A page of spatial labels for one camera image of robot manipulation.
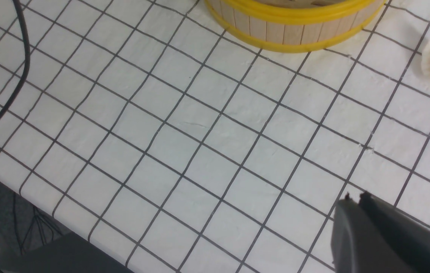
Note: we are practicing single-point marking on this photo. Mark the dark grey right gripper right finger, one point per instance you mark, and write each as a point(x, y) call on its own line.
point(408, 239)

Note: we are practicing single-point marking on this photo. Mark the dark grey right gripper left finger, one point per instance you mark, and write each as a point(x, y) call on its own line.
point(356, 244)

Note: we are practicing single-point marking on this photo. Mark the bamboo steamer tray yellow rim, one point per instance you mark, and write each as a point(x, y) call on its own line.
point(293, 30)

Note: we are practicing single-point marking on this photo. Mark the white black-grid tablecloth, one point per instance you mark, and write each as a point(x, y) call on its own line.
point(150, 131)

